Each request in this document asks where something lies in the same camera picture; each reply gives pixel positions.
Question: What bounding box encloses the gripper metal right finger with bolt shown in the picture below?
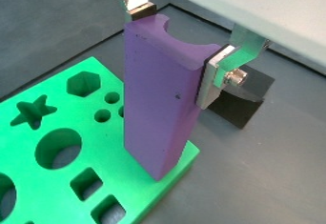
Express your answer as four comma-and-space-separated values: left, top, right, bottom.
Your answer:
196, 25, 269, 110

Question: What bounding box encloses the purple arch block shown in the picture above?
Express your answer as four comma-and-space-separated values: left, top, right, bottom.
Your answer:
123, 14, 220, 180

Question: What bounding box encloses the green shape sorter board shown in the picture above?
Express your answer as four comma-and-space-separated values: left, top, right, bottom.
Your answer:
0, 58, 199, 224

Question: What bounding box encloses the black curved holder stand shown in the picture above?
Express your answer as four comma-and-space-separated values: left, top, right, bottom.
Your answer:
208, 65, 275, 129

